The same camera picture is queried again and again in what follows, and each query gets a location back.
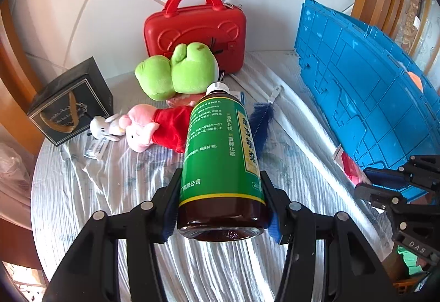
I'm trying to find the blue feather brush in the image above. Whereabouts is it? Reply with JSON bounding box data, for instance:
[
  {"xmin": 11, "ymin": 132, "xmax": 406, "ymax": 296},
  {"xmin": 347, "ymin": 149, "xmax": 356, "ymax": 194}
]
[{"xmin": 249, "ymin": 85, "xmax": 284, "ymax": 161}]

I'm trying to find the green frog plush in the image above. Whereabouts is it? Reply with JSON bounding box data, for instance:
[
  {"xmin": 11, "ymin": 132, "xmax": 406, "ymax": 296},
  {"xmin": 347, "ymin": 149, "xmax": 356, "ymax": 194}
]
[{"xmin": 134, "ymin": 42, "xmax": 219, "ymax": 102}]

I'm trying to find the pink pig plush red dress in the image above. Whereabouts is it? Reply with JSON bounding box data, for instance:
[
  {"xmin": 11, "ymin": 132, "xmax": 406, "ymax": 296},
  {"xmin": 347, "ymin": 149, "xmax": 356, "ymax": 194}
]
[{"xmin": 119, "ymin": 104, "xmax": 193, "ymax": 154}]

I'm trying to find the brown wooden furniture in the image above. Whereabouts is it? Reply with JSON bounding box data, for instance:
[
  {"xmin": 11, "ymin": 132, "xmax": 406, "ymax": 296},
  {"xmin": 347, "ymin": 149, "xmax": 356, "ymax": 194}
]
[{"xmin": 0, "ymin": 0, "xmax": 45, "ymax": 151}]

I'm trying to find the white kitty plush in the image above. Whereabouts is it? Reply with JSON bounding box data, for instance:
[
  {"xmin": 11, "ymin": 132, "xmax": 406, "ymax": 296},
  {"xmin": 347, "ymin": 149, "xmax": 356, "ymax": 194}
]
[{"xmin": 90, "ymin": 114, "xmax": 126, "ymax": 142}]

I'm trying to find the brown bottle green label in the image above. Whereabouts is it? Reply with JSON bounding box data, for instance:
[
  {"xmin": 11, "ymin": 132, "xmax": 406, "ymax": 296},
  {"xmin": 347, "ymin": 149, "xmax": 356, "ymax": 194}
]
[{"xmin": 176, "ymin": 81, "xmax": 270, "ymax": 242}]

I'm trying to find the rolled patterned carpet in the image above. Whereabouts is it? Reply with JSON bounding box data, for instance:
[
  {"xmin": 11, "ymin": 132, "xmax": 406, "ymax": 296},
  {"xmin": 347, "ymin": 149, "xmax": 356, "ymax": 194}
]
[{"xmin": 409, "ymin": 0, "xmax": 434, "ymax": 58}]

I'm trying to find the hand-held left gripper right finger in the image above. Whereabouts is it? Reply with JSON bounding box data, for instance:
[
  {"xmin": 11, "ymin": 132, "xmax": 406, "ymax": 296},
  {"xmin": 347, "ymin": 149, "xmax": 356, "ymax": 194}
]
[{"xmin": 259, "ymin": 169, "xmax": 399, "ymax": 302}]

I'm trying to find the red packet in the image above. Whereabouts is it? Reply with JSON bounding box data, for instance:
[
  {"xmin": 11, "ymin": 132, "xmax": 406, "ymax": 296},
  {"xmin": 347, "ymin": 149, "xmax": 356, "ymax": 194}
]
[{"xmin": 333, "ymin": 147, "xmax": 370, "ymax": 186}]

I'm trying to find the light green cloth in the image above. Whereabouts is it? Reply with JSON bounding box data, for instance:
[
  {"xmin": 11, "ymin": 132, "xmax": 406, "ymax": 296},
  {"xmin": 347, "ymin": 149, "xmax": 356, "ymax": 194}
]
[{"xmin": 397, "ymin": 245, "xmax": 430, "ymax": 278}]

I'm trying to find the red hard carry case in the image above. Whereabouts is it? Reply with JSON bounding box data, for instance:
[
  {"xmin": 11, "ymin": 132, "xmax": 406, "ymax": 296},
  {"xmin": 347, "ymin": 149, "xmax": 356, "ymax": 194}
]
[{"xmin": 144, "ymin": 0, "xmax": 247, "ymax": 74}]

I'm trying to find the long clear plastic sleeve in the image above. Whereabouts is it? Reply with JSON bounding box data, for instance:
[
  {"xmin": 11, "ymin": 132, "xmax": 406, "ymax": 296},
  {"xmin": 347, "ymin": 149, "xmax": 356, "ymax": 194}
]
[{"xmin": 230, "ymin": 58, "xmax": 392, "ymax": 258}]

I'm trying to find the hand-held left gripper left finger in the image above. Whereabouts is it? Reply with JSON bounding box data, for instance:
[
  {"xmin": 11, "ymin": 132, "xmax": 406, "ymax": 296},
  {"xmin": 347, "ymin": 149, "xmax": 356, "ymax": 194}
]
[{"xmin": 41, "ymin": 168, "xmax": 183, "ymax": 302}]

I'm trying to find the blue plastic crate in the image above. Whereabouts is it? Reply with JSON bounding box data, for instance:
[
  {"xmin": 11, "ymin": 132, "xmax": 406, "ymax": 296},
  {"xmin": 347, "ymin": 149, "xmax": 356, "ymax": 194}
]
[{"xmin": 294, "ymin": 0, "xmax": 440, "ymax": 201}]

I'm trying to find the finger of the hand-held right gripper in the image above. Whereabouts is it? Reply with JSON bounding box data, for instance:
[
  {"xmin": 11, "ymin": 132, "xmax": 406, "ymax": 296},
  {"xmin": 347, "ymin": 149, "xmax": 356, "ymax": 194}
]
[
  {"xmin": 364, "ymin": 155, "xmax": 440, "ymax": 197},
  {"xmin": 354, "ymin": 183, "xmax": 408, "ymax": 215}
]

